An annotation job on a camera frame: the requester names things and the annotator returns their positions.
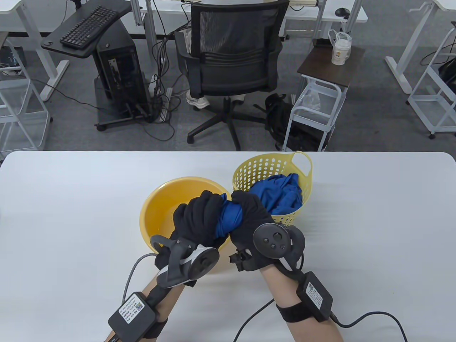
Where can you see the black wheeled cart base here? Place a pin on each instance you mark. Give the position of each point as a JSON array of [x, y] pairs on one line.
[[107, 115]]

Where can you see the person's right hand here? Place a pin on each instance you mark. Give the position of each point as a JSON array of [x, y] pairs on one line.
[[249, 221]]

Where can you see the black keyboard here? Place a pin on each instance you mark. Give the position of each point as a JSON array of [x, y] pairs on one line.
[[89, 26]]

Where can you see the small monitor on stand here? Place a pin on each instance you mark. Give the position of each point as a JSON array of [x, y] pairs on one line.
[[77, 3]]

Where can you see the person's right forearm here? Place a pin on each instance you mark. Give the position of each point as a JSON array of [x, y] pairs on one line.
[[281, 288]]

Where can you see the yellow plastic basin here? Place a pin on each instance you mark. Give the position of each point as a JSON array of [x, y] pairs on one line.
[[160, 206]]

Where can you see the yellow perforated basket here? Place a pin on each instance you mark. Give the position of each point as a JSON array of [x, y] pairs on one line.
[[307, 185]]

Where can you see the person's left hand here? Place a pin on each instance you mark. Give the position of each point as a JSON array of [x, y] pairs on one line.
[[196, 221]]

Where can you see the black sensor box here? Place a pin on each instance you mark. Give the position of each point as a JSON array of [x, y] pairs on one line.
[[131, 315], [315, 295]]

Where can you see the white power strip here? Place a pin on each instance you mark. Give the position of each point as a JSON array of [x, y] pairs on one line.
[[165, 107]]

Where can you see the black backpack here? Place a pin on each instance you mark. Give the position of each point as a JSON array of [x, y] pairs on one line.
[[278, 114]]

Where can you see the black keyboard tray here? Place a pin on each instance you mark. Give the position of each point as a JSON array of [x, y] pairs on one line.
[[57, 46]]

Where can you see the clear plastic bag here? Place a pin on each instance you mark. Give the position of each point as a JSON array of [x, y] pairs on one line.
[[310, 99]]

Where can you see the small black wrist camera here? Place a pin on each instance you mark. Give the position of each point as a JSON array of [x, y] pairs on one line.
[[240, 262]]

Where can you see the black computer mouse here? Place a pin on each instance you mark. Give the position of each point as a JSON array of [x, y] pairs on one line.
[[342, 12]]

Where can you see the black bag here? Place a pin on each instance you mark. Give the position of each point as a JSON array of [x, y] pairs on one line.
[[448, 74]]

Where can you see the white jar in plastic bag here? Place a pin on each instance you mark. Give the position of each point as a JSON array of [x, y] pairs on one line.
[[340, 53]]

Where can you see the black mesh office chair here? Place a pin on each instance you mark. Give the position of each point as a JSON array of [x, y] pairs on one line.
[[235, 71]]

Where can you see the grey and black controller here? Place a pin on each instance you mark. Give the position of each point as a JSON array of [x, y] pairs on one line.
[[205, 262], [270, 240]]

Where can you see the white cart with brown top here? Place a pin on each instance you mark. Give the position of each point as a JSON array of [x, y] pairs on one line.
[[327, 71]]

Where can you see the silver aluminium frame post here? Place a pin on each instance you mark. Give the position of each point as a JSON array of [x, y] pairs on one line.
[[150, 32], [136, 12]]

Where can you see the black computer tower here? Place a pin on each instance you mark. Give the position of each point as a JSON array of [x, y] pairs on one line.
[[121, 71]]

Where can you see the long white desk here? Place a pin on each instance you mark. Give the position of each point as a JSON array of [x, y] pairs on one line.
[[306, 14]]

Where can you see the blue t-shirt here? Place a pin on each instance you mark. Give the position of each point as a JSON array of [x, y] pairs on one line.
[[281, 194], [229, 217]]

